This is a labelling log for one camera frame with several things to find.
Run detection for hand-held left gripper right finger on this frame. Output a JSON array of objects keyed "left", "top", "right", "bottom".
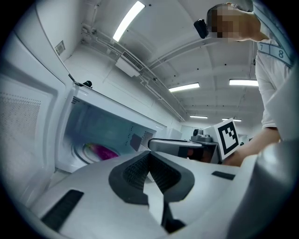
[{"left": 149, "top": 151, "right": 241, "bottom": 239}]

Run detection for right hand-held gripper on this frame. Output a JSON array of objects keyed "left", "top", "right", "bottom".
[{"left": 148, "top": 118, "right": 240, "bottom": 164}]

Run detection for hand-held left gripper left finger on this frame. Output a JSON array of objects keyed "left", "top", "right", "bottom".
[{"left": 31, "top": 151, "right": 170, "bottom": 239}]

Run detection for purple object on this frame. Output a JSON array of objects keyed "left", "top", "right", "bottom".
[{"left": 85, "top": 142, "right": 120, "bottom": 161}]

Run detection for white microwave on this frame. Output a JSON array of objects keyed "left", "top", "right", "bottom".
[{"left": 0, "top": 31, "right": 168, "bottom": 208}]

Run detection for person's right forearm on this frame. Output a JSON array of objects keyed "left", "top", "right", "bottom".
[{"left": 224, "top": 127, "right": 281, "bottom": 167}]

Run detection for white air conditioner unit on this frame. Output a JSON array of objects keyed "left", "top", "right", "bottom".
[{"left": 115, "top": 51, "right": 143, "bottom": 77}]

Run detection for person's white shirt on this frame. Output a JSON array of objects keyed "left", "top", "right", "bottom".
[{"left": 252, "top": 0, "right": 299, "bottom": 141}]

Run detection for white ceiling pipes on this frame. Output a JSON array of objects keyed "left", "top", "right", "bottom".
[{"left": 80, "top": 23, "right": 190, "bottom": 122}]

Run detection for person's head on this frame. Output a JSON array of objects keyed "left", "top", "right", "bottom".
[{"left": 206, "top": 2, "right": 269, "bottom": 42}]

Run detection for black head-mounted camera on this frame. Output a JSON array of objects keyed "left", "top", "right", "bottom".
[{"left": 193, "top": 18, "right": 209, "bottom": 39}]

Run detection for light blue lanyard strap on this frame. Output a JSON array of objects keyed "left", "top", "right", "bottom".
[{"left": 253, "top": 2, "right": 295, "bottom": 68}]

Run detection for framed wall sign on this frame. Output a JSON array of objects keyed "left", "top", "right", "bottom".
[{"left": 55, "top": 40, "right": 65, "bottom": 56}]

